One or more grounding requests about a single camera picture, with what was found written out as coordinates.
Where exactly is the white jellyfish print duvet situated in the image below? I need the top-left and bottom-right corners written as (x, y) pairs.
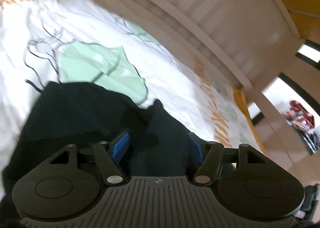
top-left (1, 0), bottom-right (264, 195)

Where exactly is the dark navy zip hoodie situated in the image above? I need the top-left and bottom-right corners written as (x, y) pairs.
top-left (1, 82), bottom-right (233, 227)

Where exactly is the light wooden bed frame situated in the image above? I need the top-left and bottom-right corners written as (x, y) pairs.
top-left (82, 0), bottom-right (320, 184)

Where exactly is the red patterned clutter on shelf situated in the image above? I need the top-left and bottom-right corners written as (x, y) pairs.
top-left (283, 100), bottom-right (319, 155)

